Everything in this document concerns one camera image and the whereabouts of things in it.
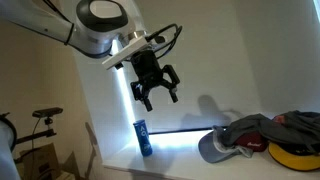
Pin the maroon baseball cap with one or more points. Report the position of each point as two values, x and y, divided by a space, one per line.
253 140

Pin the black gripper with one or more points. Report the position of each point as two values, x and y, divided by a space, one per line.
151 75

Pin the grey baseball cap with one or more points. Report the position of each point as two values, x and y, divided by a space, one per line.
212 150

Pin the cardboard box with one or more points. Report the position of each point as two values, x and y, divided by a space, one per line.
41 163

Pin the dark grey cap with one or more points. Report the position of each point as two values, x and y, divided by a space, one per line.
294 127

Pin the blue tennis ball can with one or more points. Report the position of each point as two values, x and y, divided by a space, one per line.
143 138

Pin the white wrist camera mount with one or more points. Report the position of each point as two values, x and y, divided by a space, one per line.
133 47

